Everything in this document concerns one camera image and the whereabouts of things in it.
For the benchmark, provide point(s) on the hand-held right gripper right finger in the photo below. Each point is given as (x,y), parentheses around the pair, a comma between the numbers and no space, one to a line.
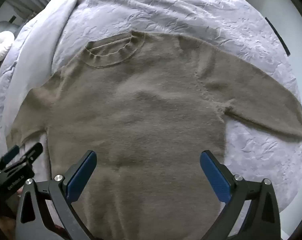
(214,175)

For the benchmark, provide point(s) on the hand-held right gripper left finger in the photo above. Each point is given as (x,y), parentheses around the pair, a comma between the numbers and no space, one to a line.
(82,175)

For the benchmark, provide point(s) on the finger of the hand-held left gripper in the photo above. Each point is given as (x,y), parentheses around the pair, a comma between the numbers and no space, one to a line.
(10,153)
(28,153)

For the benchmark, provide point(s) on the taupe knit sweater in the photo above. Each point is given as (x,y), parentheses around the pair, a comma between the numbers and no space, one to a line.
(141,117)

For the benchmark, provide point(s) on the white round cushion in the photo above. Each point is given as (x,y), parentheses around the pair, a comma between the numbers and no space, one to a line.
(0,47)

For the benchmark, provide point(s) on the lavender embossed blanket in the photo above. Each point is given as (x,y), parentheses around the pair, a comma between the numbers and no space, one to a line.
(191,17)

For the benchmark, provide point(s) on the black wall strip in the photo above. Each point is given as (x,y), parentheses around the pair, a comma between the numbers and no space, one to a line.
(278,36)

